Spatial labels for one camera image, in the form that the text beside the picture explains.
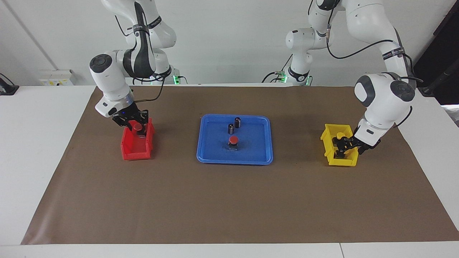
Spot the brown paper mat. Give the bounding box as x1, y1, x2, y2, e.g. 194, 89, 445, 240
21, 85, 459, 245

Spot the blue plastic tray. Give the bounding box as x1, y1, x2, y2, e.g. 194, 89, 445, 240
196, 114, 274, 165

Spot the black table clamp mount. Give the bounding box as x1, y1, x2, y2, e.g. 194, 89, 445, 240
0, 73, 19, 96

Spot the white wall conduit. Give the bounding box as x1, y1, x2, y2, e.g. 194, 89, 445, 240
3, 0, 58, 71

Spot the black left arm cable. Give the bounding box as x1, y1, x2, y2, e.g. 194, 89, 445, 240
308, 0, 423, 128

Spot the white flat object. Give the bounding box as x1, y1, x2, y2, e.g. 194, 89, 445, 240
444, 105, 459, 128

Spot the yellow plastic bin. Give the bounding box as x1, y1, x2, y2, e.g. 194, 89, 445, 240
320, 124, 359, 167

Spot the black background panel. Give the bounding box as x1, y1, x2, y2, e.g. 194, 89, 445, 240
412, 0, 459, 105

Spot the white wall socket box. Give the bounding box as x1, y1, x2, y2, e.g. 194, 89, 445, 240
39, 69, 77, 86

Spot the black stand pole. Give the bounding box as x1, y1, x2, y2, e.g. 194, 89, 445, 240
421, 59, 459, 97

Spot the red plastic bin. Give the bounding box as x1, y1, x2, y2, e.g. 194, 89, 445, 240
120, 118, 155, 161

